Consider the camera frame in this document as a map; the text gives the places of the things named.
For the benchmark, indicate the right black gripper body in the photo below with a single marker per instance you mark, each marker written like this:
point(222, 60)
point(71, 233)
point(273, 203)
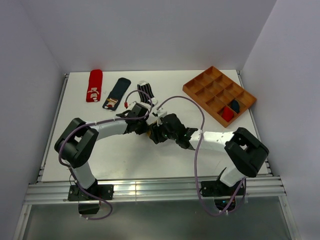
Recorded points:
point(163, 133)

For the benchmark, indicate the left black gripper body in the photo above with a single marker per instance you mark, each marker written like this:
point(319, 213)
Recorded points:
point(142, 126)

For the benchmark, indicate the black white striped sock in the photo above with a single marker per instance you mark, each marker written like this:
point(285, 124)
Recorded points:
point(146, 95)

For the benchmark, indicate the red sock with santa pattern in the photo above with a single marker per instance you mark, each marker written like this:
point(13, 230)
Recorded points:
point(227, 114)

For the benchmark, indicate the plain navy ankle sock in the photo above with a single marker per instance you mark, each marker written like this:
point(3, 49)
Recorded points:
point(234, 105)

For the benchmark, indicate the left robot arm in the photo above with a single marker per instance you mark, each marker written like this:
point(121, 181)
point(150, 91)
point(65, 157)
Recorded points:
point(77, 141)

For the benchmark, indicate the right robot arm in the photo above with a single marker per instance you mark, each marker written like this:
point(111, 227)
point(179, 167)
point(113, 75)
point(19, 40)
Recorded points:
point(246, 152)

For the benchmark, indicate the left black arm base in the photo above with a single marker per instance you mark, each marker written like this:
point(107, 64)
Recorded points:
point(104, 191)

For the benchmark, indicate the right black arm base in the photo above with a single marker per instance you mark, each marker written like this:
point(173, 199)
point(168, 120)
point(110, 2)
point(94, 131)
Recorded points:
point(216, 188)

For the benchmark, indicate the navy sock with bear pattern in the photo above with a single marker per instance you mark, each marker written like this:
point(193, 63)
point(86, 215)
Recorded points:
point(115, 96)

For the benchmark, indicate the orange compartment tray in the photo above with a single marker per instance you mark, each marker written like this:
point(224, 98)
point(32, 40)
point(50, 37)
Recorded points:
point(213, 90)

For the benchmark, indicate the red sock with white figure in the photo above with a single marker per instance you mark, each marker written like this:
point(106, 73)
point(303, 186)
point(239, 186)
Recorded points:
point(94, 89)

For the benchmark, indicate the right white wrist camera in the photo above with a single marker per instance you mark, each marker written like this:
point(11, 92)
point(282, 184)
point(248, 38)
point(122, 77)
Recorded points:
point(159, 113)

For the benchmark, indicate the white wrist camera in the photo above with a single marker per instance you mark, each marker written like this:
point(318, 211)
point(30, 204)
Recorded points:
point(129, 104)
point(159, 113)

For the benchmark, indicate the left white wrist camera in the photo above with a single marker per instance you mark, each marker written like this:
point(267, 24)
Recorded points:
point(129, 104)

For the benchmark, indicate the aluminium front rail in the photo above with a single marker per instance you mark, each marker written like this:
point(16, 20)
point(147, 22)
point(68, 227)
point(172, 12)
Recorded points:
point(178, 189)

